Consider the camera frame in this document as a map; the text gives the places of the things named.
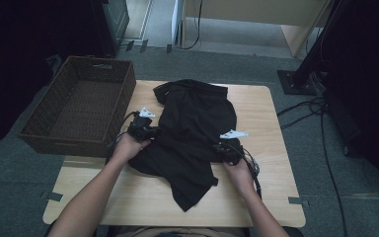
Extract white panel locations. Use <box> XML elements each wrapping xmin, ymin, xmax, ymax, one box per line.
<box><xmin>171</xmin><ymin>0</ymin><xmax>184</xmax><ymax>46</ymax></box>

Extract black chair armrest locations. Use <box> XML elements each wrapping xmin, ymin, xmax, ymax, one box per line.
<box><xmin>43</xmin><ymin>220</ymin><xmax>60</xmax><ymax>237</ymax></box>
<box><xmin>280</xmin><ymin>226</ymin><xmax>305</xmax><ymax>237</ymax></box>

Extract black cabinet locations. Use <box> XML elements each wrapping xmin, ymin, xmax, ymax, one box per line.
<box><xmin>90</xmin><ymin>0</ymin><xmax>130</xmax><ymax>57</ymax></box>

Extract person's right hand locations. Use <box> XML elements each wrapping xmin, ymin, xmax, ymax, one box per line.
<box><xmin>224</xmin><ymin>157</ymin><xmax>256</xmax><ymax>195</ymax></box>

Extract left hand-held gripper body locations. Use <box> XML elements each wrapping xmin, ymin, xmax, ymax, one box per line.
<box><xmin>126</xmin><ymin>107</ymin><xmax>159</xmax><ymax>142</ymax></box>

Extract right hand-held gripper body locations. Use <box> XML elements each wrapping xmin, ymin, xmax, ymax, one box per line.
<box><xmin>214</xmin><ymin>128</ymin><xmax>250</xmax><ymax>166</ymax></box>

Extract person's left hand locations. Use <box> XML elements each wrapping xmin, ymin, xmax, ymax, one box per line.
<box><xmin>112</xmin><ymin>132</ymin><xmax>152</xmax><ymax>165</ymax></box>

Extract person's lap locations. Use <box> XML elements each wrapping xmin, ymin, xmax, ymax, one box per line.
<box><xmin>114</xmin><ymin>226</ymin><xmax>246</xmax><ymax>237</ymax></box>

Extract dark curtain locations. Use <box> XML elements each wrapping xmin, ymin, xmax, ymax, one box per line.
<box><xmin>0</xmin><ymin>0</ymin><xmax>95</xmax><ymax>154</ymax></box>
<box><xmin>320</xmin><ymin>0</ymin><xmax>379</xmax><ymax>203</ymax></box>

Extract black hanging cable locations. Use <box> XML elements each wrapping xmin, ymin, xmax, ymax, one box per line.
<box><xmin>181</xmin><ymin>0</ymin><xmax>204</xmax><ymax>51</ymax></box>

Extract black metal stand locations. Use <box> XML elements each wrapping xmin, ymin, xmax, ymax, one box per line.
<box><xmin>277</xmin><ymin>0</ymin><xmax>343</xmax><ymax>97</ymax></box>

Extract long black floor cable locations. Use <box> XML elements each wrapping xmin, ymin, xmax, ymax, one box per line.
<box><xmin>319</xmin><ymin>108</ymin><xmax>348</xmax><ymax>237</ymax></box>

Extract hand-held gripper cable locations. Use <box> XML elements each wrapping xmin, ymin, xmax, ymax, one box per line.
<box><xmin>105</xmin><ymin>111</ymin><xmax>141</xmax><ymax>166</ymax></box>
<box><xmin>221</xmin><ymin>142</ymin><xmax>264</xmax><ymax>200</ymax></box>

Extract left hand-held gripper cable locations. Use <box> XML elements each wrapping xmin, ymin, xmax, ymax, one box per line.
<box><xmin>105</xmin><ymin>111</ymin><xmax>141</xmax><ymax>166</ymax></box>

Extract brown wicker basket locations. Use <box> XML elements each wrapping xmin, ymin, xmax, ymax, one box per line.
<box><xmin>18</xmin><ymin>55</ymin><xmax>137</xmax><ymax>158</ymax></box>

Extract black pants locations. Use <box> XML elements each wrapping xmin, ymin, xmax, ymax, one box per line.
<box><xmin>127</xmin><ymin>78</ymin><xmax>238</xmax><ymax>212</ymax></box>

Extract light wooden desk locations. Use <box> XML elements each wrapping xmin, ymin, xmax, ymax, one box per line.
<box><xmin>181</xmin><ymin>0</ymin><xmax>331</xmax><ymax>58</ymax></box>

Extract right hand-held gripper cable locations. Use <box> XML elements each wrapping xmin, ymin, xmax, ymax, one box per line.
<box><xmin>221</xmin><ymin>142</ymin><xmax>264</xmax><ymax>200</ymax></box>

